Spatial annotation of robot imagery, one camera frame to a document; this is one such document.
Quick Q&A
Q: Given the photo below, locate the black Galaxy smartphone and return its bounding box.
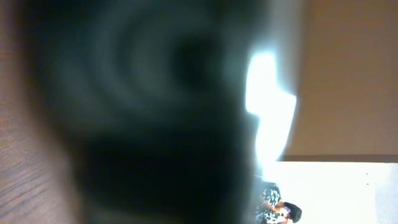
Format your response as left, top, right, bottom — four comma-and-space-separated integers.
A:
15, 0, 270, 224

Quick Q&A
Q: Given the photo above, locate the person in patterned shirt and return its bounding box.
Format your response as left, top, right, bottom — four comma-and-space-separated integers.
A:
254, 180, 302, 224

